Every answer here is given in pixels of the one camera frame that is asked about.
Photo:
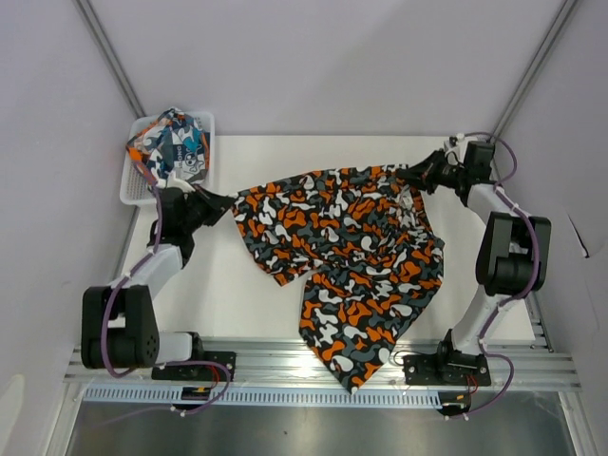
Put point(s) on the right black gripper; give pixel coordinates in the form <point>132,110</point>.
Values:
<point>431,171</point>

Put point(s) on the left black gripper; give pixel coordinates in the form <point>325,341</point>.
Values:
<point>204,207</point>

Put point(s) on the orange black camo shorts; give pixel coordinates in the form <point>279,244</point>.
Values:
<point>361,239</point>

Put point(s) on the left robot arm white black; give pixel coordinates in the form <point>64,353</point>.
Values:
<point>119,331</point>

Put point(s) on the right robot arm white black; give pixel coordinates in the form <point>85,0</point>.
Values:
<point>513,255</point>

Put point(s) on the blue orange patterned shorts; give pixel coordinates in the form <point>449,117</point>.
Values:
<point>173,144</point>

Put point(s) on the white plastic basket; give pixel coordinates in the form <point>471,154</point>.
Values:
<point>134,190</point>

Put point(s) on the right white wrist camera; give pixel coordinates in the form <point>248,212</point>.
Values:
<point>455,143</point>

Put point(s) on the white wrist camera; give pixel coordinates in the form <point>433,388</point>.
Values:
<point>455,143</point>
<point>174,182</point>

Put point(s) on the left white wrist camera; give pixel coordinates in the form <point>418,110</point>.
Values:
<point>174,182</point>

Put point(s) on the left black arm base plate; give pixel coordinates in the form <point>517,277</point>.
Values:
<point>227,359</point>

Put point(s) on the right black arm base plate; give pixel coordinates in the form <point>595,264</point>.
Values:
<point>446,370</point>

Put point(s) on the aluminium mounting rail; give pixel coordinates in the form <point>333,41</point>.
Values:
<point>288,363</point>

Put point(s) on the right aluminium frame post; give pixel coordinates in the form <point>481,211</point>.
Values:
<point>533,69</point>

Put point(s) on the aluminium frame post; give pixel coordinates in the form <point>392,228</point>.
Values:
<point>111,59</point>
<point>533,69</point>

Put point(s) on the white slotted cable duct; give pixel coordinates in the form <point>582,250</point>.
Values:
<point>255,396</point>

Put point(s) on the left aluminium frame post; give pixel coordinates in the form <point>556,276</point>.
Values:
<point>111,59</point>

